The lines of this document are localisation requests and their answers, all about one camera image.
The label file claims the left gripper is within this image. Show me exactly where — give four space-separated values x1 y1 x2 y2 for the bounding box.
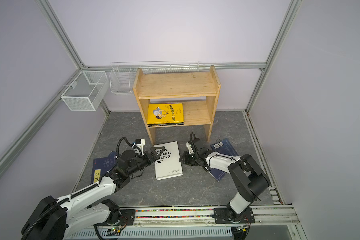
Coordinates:
127 147 165 177

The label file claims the white book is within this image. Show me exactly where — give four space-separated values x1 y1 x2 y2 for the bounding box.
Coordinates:
155 142 183 180

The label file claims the black book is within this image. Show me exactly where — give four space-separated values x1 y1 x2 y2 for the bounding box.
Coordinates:
147 123 184 128

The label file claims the blue book with yellow label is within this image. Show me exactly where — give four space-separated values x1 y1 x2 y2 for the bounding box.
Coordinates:
210 169 226 182
91 155 117 184

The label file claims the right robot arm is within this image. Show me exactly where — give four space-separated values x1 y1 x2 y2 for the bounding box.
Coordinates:
179 138 271 223

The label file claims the blue book with barcode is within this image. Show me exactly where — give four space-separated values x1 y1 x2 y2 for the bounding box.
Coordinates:
211 138 239 157

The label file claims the blue book under left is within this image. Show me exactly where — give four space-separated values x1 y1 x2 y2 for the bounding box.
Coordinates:
108 151 118 159

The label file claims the wooden two-tier shelf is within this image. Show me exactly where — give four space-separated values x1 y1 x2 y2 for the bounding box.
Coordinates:
133 66 221 145

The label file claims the white mesh basket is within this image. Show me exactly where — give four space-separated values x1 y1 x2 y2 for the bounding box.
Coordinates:
61 71 110 112

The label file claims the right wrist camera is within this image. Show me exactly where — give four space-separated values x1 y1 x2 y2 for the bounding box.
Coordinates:
186 142 195 155

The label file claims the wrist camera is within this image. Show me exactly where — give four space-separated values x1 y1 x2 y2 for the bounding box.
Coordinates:
135 139 146 152
186 142 195 155

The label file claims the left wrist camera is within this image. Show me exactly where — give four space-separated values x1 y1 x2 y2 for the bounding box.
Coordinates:
135 139 146 152

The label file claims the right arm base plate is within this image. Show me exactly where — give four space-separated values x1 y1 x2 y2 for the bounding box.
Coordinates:
212 207 255 224

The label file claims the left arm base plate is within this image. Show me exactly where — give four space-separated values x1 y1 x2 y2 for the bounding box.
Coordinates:
97 209 136 227

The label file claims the white wire rack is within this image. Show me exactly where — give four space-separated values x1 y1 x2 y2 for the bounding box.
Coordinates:
109 61 200 94

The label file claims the aluminium front rail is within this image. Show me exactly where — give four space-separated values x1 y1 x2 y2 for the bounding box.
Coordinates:
41 203 307 240

